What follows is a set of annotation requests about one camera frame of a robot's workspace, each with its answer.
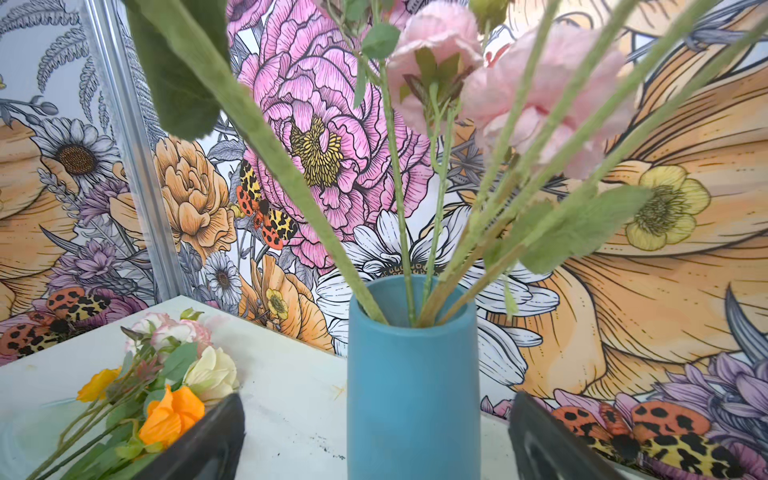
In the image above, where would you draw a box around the small orange flower stem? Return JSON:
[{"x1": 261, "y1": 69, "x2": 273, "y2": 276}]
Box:
[{"x1": 29, "y1": 368, "x2": 122, "y2": 479}]

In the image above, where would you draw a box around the orange poppy flower stem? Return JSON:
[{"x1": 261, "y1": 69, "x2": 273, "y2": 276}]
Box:
[{"x1": 416, "y1": 0, "x2": 768, "y2": 328}]

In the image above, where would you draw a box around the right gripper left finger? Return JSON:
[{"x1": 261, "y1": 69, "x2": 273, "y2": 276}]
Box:
[{"x1": 129, "y1": 393, "x2": 245, "y2": 480}]

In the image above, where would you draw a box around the pink rose flower stem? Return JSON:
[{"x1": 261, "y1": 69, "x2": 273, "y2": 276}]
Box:
[{"x1": 386, "y1": 0, "x2": 637, "y2": 328}]

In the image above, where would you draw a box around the cream ranunculus flower stem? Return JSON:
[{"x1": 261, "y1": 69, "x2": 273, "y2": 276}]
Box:
[{"x1": 181, "y1": 346, "x2": 240, "y2": 407}]

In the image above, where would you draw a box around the pink-edged white carnation stem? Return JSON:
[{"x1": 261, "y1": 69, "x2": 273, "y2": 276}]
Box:
[{"x1": 32, "y1": 308, "x2": 212, "y2": 479}]

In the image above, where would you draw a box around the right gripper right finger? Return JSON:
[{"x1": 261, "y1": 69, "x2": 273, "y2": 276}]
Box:
[{"x1": 508, "y1": 393, "x2": 624, "y2": 480}]

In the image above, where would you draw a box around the large orange-yellow flower stem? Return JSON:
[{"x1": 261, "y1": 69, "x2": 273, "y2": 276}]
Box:
[{"x1": 64, "y1": 386, "x2": 206, "y2": 479}]

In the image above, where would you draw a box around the teal ceramic vase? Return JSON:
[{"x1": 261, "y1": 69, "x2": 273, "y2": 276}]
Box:
[{"x1": 346, "y1": 275, "x2": 481, "y2": 479}]

